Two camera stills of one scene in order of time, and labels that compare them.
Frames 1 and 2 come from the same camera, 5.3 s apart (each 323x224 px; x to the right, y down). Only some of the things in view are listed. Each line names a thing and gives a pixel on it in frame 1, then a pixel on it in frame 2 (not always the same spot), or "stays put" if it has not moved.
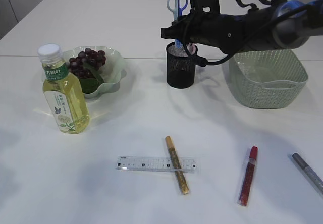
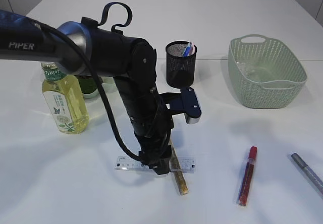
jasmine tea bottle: (66, 107) stays put
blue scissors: (173, 3) -> (186, 50)
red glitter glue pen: (246, 183) stays put
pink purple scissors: (191, 48) stays put
